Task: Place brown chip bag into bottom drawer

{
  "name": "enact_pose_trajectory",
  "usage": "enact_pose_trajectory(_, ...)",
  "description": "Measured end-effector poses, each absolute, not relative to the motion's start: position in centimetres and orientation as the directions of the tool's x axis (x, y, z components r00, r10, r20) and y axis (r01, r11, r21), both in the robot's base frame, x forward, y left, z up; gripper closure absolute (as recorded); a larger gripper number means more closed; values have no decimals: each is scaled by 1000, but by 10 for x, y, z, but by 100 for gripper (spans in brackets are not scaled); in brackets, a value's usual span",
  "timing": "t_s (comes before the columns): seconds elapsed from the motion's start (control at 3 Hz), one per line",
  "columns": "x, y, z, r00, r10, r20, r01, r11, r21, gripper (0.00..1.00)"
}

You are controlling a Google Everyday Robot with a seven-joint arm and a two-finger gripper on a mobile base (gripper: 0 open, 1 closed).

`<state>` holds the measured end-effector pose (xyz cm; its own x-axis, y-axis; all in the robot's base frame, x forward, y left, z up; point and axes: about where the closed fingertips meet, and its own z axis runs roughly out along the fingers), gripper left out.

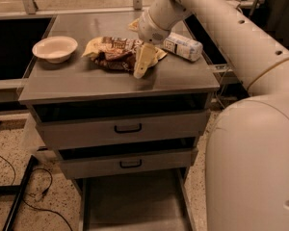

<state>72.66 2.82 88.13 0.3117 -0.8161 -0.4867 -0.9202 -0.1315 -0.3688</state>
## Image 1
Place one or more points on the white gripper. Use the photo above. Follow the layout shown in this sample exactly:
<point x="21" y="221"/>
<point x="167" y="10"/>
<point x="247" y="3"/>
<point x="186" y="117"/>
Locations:
<point x="150" y="31"/>

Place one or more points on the brown chip bag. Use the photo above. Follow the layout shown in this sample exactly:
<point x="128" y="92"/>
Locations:
<point x="113" y="53"/>

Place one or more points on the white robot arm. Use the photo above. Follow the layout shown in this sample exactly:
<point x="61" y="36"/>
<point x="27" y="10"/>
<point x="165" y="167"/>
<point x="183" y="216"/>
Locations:
<point x="247" y="152"/>

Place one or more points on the grey drawer cabinet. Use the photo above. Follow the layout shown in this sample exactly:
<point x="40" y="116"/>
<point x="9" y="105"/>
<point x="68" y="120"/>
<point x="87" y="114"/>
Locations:
<point x="79" y="90"/>

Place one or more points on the grey top drawer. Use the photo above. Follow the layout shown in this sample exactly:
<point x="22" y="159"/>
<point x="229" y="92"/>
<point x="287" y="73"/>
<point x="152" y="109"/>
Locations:
<point x="117" y="130"/>

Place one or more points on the grey middle drawer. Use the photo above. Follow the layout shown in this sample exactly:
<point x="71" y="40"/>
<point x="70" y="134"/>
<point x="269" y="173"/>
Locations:
<point x="130" y="163"/>

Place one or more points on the grey open bottom drawer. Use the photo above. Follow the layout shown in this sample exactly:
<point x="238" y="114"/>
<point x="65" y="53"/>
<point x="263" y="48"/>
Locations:
<point x="143" y="201"/>

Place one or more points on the clear plastic water bottle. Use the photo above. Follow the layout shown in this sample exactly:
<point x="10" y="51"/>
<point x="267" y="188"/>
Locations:
<point x="183" y="47"/>

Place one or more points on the white paper bowl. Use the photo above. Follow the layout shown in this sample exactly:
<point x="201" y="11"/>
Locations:
<point x="55" y="50"/>

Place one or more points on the black metal floor frame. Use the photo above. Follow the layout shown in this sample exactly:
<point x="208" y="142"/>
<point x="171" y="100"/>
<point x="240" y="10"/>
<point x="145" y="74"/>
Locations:
<point x="18" y="192"/>

